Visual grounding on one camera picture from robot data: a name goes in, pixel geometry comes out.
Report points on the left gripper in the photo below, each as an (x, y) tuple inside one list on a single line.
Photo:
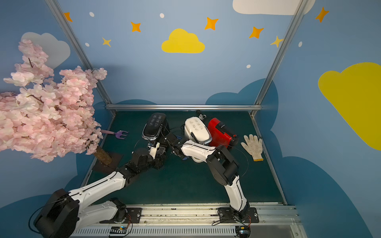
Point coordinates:
[(160, 153)]

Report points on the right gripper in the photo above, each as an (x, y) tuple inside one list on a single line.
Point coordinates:
[(173, 141)]

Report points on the white coffee machine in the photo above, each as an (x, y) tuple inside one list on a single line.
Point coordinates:
[(198, 138)]

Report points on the black coffee machine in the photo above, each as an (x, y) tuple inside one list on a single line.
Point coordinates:
[(156, 128)]

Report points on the red coffee machine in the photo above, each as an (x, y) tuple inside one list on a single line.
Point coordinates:
[(221, 134)]

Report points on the blue grey cleaning cloth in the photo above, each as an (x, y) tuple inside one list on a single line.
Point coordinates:
[(180, 138)]

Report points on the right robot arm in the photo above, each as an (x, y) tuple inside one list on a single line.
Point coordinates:
[(223, 166)]

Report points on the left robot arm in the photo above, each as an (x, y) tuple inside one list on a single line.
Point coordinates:
[(68, 211)]

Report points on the purple toy fork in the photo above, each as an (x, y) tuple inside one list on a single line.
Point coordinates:
[(118, 134)]

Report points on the white knit glove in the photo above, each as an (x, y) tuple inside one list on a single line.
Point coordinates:
[(254, 146)]

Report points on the pink cherry blossom tree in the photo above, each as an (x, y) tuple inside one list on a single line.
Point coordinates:
[(48, 119)]

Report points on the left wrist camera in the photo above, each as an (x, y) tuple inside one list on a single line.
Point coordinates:
[(152, 148)]

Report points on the horizontal aluminium frame bar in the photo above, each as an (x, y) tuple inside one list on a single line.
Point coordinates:
[(146, 107)]

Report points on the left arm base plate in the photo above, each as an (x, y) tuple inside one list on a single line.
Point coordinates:
[(128, 215)]

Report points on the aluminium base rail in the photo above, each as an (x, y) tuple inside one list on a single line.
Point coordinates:
[(200, 220)]

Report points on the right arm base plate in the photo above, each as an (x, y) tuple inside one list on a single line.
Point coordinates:
[(229, 215)]

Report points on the left aluminium frame post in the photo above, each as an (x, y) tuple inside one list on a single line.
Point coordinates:
[(75, 43)]

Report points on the aluminium frame post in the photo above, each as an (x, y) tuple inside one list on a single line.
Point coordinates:
[(75, 43), (301, 10)]

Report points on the right aluminium frame post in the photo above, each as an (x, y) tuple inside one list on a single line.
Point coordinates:
[(301, 10)]

